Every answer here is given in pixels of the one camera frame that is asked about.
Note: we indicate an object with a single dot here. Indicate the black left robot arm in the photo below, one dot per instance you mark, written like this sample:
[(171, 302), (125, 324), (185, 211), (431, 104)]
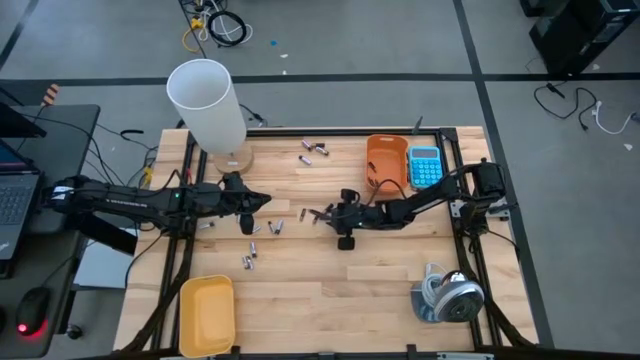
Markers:
[(125, 202)]

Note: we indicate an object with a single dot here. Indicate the silver mounting bracket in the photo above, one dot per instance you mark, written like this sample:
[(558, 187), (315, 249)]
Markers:
[(456, 209)]

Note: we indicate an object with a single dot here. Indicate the black computer mouse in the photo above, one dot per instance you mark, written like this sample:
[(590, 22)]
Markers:
[(32, 307)]

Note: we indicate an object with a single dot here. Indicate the black side desk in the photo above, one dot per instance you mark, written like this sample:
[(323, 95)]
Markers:
[(65, 150)]

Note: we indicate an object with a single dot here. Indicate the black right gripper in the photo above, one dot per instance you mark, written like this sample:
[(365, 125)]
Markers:
[(352, 217)]

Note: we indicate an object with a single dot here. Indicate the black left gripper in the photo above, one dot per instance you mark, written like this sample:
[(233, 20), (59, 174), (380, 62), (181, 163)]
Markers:
[(235, 200)]

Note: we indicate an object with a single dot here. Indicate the black clamp lever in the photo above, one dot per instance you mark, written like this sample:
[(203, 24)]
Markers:
[(418, 126)]

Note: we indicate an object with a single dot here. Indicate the batteries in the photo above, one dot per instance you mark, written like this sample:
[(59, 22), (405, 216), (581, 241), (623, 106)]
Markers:
[(372, 166)]

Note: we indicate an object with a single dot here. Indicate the blue calculator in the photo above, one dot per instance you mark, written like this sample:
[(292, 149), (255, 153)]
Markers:
[(425, 170)]

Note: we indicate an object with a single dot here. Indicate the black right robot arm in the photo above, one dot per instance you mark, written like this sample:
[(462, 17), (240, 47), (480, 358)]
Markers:
[(425, 197)]

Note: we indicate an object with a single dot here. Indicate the black laptop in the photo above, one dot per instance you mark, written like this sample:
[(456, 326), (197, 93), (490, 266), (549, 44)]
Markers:
[(17, 200)]

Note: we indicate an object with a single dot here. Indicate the black computer tower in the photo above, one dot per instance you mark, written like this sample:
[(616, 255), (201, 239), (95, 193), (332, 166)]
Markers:
[(575, 35)]

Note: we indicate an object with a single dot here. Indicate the orange plastic bin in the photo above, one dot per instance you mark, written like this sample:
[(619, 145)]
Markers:
[(387, 150)]

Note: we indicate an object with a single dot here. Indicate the grey round device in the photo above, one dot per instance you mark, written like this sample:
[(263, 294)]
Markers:
[(457, 300)]

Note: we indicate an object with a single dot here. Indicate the yellow plastic bin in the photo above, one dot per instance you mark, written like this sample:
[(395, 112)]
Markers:
[(207, 317)]

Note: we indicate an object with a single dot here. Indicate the silver purple battery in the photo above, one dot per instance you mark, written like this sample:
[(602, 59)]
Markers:
[(322, 151), (305, 160), (306, 145)]

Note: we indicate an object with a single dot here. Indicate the orange black striped block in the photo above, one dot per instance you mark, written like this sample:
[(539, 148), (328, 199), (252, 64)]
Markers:
[(50, 95)]

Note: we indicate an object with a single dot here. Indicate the white cylinder table lamp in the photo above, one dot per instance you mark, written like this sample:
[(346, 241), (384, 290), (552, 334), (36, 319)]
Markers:
[(205, 110)]

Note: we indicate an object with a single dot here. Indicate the white box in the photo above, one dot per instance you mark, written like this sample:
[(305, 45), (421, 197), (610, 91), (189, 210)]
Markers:
[(100, 267)]

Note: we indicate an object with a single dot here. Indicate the black caster wheel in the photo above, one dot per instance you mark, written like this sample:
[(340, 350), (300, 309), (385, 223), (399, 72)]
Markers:
[(74, 331)]

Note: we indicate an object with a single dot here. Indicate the black aluminium table frame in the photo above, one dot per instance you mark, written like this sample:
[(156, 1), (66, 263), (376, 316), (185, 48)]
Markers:
[(300, 132)]

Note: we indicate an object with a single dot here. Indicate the black slanted panel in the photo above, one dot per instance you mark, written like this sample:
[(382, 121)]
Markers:
[(110, 239)]

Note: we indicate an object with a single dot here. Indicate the black monitor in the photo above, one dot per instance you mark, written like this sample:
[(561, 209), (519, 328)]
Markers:
[(15, 125)]

